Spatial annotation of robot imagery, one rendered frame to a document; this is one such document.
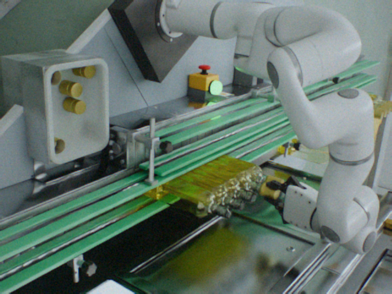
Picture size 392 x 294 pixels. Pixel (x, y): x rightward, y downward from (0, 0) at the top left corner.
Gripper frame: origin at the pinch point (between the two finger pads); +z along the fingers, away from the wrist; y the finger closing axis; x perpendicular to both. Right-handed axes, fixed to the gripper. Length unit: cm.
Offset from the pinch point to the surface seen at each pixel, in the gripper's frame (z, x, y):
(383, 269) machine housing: -24.4, -18.8, -16.7
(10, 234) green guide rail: 10, 65, 3
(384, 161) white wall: 245, -531, -183
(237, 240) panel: 2.7, 8.9, -13.0
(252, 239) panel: 1.0, 5.2, -12.9
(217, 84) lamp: 35.4, -8.4, 20.6
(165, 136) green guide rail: 19.5, 21.6, 12.9
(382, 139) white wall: 253, -527, -150
